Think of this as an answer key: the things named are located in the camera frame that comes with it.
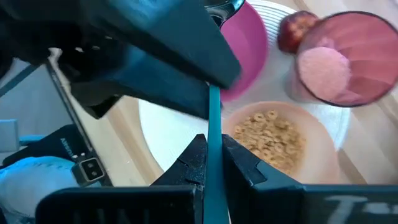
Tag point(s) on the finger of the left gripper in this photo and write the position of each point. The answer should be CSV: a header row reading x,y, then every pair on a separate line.
x,y
149,81
180,40

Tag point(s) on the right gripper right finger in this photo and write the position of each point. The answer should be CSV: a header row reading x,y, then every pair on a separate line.
x,y
255,193

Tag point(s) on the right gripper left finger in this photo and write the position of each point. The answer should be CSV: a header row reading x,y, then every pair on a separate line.
x,y
192,168

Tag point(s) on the white woven round placemat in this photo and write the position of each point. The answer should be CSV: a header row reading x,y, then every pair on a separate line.
x,y
174,133

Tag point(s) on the pink plate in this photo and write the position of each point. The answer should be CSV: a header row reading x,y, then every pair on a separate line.
x,y
248,46

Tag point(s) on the peach bowl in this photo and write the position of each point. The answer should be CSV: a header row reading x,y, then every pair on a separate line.
x,y
320,161

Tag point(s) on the dark red apple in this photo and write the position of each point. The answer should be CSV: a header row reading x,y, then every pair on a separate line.
x,y
293,31

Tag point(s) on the red faceted tumbler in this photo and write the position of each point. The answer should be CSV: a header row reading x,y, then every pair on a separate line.
x,y
367,46

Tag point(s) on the toasted cereal rings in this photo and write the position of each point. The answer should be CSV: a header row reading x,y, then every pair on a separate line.
x,y
270,140

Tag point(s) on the black case white lettering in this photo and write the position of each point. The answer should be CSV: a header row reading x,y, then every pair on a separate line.
x,y
46,146

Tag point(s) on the white rounded object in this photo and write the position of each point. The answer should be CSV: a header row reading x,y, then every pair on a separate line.
x,y
31,180

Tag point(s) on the small black table camera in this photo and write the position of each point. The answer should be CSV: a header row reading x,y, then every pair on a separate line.
x,y
90,169

